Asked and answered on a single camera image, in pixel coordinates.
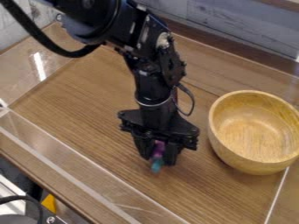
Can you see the purple toy eggplant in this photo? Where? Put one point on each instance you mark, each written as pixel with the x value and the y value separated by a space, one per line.
pixel 157 156

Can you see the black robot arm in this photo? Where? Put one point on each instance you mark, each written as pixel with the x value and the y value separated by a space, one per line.
pixel 141 38

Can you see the clear acrylic front wall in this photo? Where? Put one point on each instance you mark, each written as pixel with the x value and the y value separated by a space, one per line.
pixel 81 184

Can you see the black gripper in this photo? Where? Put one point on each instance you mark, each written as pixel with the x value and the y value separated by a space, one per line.
pixel 173 130

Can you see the brown wooden bowl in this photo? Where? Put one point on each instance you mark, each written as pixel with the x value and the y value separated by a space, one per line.
pixel 253 131

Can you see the yellow label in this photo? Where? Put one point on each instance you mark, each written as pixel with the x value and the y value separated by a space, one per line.
pixel 49 203

